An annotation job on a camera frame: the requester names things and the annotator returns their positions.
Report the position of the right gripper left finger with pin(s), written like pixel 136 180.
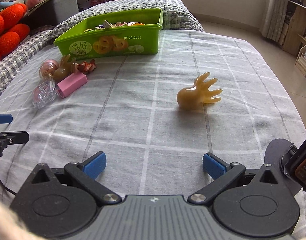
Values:
pixel 83 176

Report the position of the small brown figurine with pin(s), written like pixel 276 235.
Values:
pixel 86 67

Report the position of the grey checked bed sheet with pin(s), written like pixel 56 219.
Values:
pixel 128 109

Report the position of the pink eraser block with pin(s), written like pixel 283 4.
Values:
pixel 71 83

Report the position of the grey curtain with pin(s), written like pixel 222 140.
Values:
pixel 273 19

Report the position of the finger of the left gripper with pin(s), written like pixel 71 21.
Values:
pixel 6 118

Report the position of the wooden desk shelf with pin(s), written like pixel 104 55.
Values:
pixel 294 38

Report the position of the green plastic box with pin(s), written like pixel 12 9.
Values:
pixel 88 39

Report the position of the grey patterned sofa cover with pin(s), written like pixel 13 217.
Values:
pixel 12 64

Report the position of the amber rubber hand toy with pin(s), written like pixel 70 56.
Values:
pixel 67 67

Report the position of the orange plush toy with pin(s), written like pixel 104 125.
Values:
pixel 12 32

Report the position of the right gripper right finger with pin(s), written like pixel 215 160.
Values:
pixel 225 176

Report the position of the pink capsule ball toy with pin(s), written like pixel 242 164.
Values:
pixel 47 69

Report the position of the orange ring toy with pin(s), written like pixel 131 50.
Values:
pixel 135 24

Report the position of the clear contact lens case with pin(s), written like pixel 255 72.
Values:
pixel 44 94

